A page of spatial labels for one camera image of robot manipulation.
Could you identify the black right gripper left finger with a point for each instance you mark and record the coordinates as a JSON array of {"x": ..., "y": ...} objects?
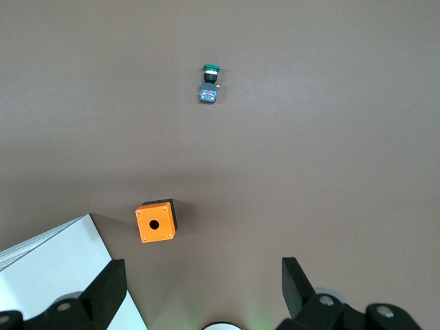
[{"x": 103, "y": 292}]

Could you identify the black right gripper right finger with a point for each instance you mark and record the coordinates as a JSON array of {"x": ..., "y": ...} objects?
[{"x": 299, "y": 292}]

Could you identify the green mushroom push button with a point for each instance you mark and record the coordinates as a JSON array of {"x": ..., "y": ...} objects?
[{"x": 209, "y": 89}]

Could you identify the white drawer cabinet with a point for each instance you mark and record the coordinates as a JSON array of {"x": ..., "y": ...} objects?
[{"x": 51, "y": 268}]

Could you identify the orange button enclosure box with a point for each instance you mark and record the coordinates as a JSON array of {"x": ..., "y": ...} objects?
[{"x": 156, "y": 223}]

